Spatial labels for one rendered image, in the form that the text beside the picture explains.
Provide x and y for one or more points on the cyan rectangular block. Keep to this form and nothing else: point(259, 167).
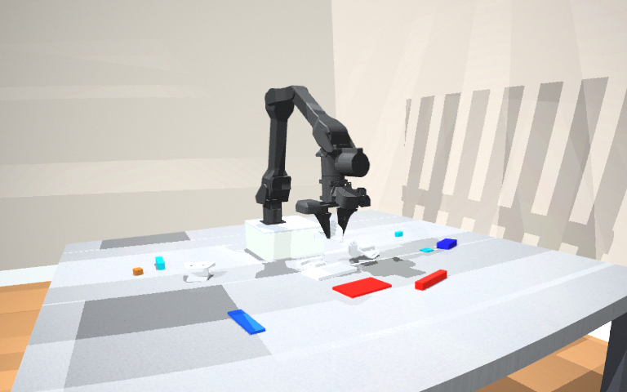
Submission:
point(160, 263)

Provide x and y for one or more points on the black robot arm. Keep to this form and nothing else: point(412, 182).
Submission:
point(339, 155)

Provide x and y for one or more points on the red rectangular bar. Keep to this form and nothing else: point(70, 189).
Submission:
point(431, 279)

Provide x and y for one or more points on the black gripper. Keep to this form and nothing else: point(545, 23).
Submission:
point(320, 209)

